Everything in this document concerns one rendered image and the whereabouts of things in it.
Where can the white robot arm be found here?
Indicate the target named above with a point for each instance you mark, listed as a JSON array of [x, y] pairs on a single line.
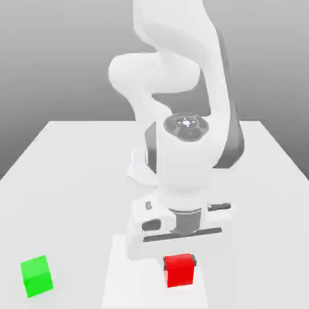
[[183, 164]]

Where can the small red cube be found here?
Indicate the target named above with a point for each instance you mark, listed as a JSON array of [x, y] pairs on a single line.
[[179, 271]]

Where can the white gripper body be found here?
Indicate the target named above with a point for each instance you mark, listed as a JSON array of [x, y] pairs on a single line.
[[154, 245]]

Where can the small green cube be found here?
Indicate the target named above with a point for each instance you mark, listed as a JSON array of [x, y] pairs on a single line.
[[36, 276]]

